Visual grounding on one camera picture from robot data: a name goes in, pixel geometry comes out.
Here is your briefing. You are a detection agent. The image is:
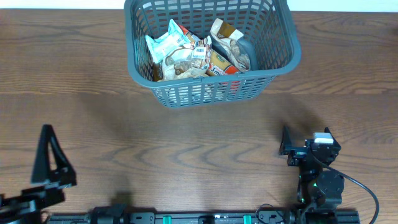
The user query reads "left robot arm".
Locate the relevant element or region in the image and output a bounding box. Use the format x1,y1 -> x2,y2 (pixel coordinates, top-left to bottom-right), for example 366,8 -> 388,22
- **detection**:
1,124 -> 77,223

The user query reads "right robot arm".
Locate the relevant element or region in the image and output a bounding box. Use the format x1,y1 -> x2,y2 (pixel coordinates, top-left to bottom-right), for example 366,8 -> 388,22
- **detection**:
279,126 -> 345,223

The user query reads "teal flushable wipes packet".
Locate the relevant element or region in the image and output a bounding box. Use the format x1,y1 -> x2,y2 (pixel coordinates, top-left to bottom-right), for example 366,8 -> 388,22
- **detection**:
145,19 -> 190,63

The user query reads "grey plastic slotted basket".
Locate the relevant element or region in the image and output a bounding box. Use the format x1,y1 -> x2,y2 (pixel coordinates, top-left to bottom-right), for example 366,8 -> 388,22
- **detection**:
124,0 -> 301,108

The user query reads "cream snack pouch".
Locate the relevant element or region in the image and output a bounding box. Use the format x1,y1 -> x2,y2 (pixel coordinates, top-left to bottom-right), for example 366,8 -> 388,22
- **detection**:
154,35 -> 212,82
210,18 -> 251,72

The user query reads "San Remo spaghetti packet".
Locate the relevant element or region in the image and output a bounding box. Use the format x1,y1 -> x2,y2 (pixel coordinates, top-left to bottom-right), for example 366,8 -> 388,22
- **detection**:
178,24 -> 239,77

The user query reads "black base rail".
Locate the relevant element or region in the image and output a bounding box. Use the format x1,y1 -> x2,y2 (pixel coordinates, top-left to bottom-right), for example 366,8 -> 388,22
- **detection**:
45,205 -> 360,224

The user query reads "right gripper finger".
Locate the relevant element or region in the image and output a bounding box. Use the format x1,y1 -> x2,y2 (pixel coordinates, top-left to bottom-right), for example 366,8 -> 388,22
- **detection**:
323,128 -> 335,143
279,126 -> 292,155

